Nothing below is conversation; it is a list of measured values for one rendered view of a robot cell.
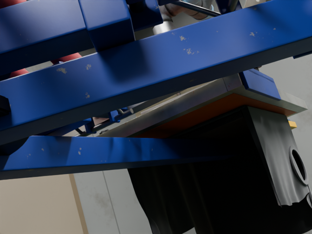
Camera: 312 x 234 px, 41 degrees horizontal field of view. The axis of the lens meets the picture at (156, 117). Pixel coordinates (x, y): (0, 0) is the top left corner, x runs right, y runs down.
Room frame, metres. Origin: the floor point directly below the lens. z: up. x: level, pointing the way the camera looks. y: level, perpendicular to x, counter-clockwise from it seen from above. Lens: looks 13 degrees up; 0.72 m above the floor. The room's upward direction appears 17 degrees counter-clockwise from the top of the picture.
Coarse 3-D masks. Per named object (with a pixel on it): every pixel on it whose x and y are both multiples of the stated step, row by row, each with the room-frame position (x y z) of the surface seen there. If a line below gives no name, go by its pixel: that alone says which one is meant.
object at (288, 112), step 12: (228, 96) 0.99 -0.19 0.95; (240, 96) 1.03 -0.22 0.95; (204, 108) 1.04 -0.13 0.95; (216, 108) 1.08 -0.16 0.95; (228, 108) 1.13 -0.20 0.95; (264, 108) 1.30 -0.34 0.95; (276, 108) 1.37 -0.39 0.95; (180, 120) 1.09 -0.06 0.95; (192, 120) 1.14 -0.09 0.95; (204, 120) 1.19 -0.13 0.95
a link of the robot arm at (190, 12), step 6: (186, 0) 1.24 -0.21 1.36; (192, 0) 1.24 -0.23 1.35; (198, 0) 1.25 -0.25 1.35; (168, 6) 1.26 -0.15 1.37; (174, 6) 1.26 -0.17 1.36; (180, 6) 1.26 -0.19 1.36; (174, 12) 1.28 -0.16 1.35; (180, 12) 1.29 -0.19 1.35; (186, 12) 1.31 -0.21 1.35; (192, 12) 1.32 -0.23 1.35
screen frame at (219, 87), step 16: (224, 80) 0.94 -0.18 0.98; (240, 80) 0.92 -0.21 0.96; (192, 96) 0.98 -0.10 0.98; (208, 96) 0.96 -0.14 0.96; (224, 96) 0.97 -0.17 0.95; (256, 96) 1.09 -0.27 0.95; (288, 96) 1.36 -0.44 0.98; (160, 112) 1.03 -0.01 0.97; (176, 112) 1.01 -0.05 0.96; (128, 128) 1.08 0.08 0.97; (144, 128) 1.05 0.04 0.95
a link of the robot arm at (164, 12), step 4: (156, 0) 1.28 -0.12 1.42; (160, 8) 1.28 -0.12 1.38; (164, 8) 1.27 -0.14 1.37; (164, 12) 1.28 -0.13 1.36; (168, 12) 1.28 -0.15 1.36; (164, 16) 1.29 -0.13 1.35; (168, 16) 1.29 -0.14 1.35; (172, 16) 1.30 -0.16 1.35; (164, 20) 1.28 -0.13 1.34; (168, 20) 1.29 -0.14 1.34; (172, 20) 1.31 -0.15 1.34; (152, 28) 1.32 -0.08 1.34
